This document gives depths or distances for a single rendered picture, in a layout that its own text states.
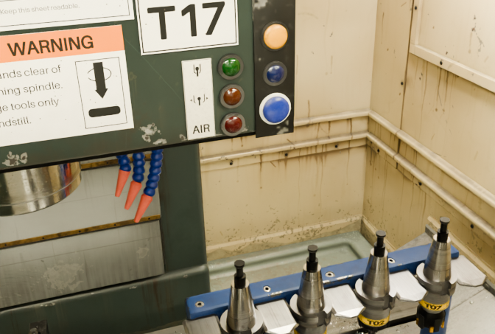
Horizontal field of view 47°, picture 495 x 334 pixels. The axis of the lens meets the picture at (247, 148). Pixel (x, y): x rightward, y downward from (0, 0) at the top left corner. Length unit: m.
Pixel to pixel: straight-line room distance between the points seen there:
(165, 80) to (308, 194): 1.45
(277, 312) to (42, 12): 0.56
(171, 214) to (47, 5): 0.96
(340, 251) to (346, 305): 1.20
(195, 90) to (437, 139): 1.13
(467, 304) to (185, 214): 0.75
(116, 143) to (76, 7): 0.14
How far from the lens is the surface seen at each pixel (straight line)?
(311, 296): 0.86
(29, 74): 0.57
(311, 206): 2.02
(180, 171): 1.39
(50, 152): 0.60
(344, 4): 1.79
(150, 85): 0.58
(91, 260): 1.44
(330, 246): 2.09
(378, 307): 0.92
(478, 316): 1.55
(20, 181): 0.75
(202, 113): 0.60
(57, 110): 0.58
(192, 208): 1.45
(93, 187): 1.33
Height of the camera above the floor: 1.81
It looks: 26 degrees down
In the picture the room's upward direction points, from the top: 2 degrees counter-clockwise
